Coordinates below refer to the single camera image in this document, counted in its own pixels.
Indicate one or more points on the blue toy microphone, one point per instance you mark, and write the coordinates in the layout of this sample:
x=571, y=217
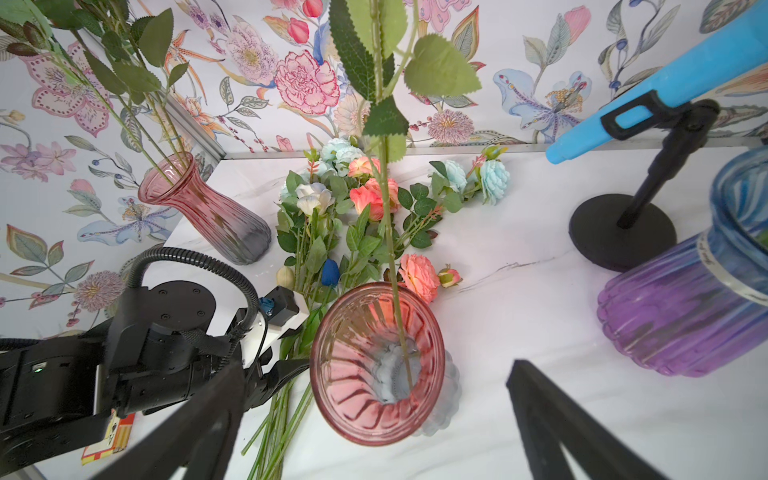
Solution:
x=732, y=61

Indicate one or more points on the orange yellow card box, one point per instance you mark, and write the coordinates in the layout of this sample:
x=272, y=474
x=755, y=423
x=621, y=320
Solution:
x=116, y=439

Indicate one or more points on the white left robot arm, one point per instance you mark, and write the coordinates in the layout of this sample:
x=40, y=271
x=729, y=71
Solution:
x=64, y=393

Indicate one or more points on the artificial flower bunch on table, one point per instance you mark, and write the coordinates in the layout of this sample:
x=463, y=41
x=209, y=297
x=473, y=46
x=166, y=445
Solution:
x=344, y=222

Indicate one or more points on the black microphone stand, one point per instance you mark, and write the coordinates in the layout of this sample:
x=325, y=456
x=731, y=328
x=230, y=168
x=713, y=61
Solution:
x=620, y=232

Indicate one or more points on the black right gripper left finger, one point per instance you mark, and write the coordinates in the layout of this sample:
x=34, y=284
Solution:
x=199, y=436

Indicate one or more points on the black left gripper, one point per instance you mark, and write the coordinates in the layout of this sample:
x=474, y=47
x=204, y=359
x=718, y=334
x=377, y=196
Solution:
x=154, y=391

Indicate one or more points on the purple glass vase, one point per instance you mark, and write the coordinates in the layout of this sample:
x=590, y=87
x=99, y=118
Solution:
x=703, y=303

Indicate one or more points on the pink glass vase back left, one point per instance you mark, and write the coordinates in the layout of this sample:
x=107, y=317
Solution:
x=235, y=232

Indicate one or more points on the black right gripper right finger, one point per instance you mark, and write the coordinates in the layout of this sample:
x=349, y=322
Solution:
x=552, y=424

